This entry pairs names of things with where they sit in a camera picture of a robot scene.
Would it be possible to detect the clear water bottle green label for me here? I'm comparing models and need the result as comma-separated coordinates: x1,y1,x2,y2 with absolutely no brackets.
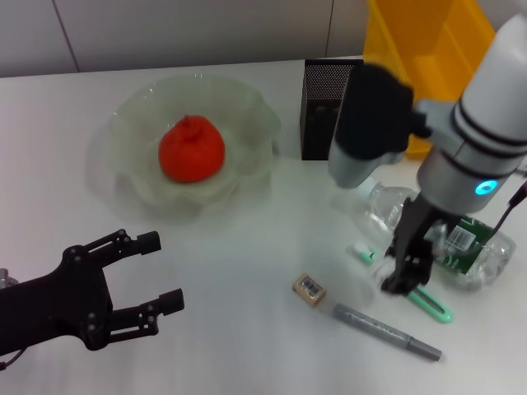
357,183,517,291

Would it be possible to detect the black mesh pen holder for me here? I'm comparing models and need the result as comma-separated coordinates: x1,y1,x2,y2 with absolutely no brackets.
300,58,366,161

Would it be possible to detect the green glass fruit plate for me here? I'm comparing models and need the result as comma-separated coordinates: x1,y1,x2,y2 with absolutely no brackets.
105,73,283,211

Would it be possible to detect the white paper ball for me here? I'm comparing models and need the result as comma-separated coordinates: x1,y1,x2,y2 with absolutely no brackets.
370,253,399,287

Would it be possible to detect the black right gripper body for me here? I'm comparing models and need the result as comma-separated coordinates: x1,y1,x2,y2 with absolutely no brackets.
394,197,438,257

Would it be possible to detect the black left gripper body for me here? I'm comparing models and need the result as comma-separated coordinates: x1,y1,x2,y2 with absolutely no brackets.
0,244,114,357

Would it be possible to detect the grey marker pen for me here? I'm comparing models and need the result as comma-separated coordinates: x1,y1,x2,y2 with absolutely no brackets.
332,303,444,362

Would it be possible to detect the green utility knife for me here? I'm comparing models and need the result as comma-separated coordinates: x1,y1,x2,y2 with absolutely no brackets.
352,242,456,326

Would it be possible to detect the orange fruit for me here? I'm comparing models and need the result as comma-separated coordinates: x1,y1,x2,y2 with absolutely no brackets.
158,114,226,184

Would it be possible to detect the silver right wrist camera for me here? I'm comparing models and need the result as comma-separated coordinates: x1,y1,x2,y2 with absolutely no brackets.
328,61,433,190

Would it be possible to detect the right gripper cable with plug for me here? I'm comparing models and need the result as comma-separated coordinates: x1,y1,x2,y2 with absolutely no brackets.
496,192,525,240

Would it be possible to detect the yellow plastic bin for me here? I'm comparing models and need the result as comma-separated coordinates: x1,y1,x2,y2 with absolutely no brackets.
362,0,501,160

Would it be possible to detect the beige eraser with barcode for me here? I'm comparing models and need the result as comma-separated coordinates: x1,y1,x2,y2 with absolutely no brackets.
290,272,328,308

